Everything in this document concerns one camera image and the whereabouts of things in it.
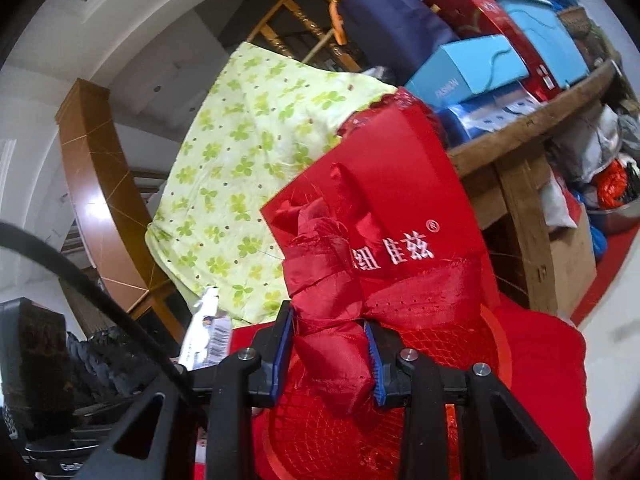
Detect wooden stair railing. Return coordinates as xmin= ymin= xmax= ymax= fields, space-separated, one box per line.
xmin=244 ymin=0 xmax=396 ymax=86

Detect red gift box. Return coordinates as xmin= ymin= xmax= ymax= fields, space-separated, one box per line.
xmin=425 ymin=0 xmax=571 ymax=103

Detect red blanket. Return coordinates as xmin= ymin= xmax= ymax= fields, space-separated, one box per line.
xmin=190 ymin=295 xmax=596 ymax=480

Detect red fabric bag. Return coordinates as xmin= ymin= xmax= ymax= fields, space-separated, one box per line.
xmin=250 ymin=87 xmax=513 ymax=480

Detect navy blue bag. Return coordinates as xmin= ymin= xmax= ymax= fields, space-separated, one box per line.
xmin=337 ymin=0 xmax=461 ymax=86

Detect grey plastic bag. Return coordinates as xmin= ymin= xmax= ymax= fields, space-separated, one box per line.
xmin=550 ymin=105 xmax=623 ymax=183

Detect brown wooden column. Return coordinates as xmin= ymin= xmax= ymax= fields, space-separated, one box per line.
xmin=55 ymin=78 xmax=186 ymax=346

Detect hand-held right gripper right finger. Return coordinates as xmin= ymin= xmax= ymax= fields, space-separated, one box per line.
xmin=364 ymin=321 xmax=581 ymax=480

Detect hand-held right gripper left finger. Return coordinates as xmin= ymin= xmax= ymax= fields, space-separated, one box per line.
xmin=92 ymin=301 xmax=296 ymax=480

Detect orange plastic bag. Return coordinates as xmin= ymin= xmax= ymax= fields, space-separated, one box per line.
xmin=595 ymin=160 xmax=629 ymax=209

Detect green clover print blanket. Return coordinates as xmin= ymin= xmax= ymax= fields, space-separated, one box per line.
xmin=145 ymin=41 xmax=401 ymax=326

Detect black fluffy cloth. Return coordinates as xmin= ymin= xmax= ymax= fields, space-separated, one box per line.
xmin=67 ymin=326 xmax=153 ymax=411

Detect white barcode wrapper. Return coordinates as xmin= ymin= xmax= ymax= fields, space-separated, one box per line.
xmin=179 ymin=287 xmax=234 ymax=372

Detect orange plastic handle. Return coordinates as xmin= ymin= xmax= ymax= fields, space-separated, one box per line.
xmin=328 ymin=0 xmax=349 ymax=47

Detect metal basin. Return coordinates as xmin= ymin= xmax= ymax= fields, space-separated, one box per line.
xmin=585 ymin=200 xmax=640 ymax=234

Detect wicker basket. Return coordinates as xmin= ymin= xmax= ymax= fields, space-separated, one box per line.
xmin=557 ymin=7 xmax=594 ymax=39

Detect large light blue box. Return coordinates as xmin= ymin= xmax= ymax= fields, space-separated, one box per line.
xmin=492 ymin=0 xmax=591 ymax=88

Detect black cable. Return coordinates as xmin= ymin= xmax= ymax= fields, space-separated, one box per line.
xmin=0 ymin=221 xmax=208 ymax=426

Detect cardboard box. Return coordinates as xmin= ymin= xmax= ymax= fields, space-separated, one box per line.
xmin=547 ymin=205 xmax=598 ymax=318

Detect blue and white packets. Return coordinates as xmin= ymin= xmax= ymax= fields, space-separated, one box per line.
xmin=435 ymin=85 xmax=541 ymax=148

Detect wooden frame cabinet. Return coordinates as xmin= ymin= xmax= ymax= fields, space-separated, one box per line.
xmin=127 ymin=280 xmax=187 ymax=347

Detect rough wooden table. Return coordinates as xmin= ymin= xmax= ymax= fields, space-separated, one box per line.
xmin=445 ymin=60 xmax=618 ymax=316

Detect small light blue box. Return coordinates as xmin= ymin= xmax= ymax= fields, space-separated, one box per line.
xmin=404 ymin=35 xmax=531 ymax=111

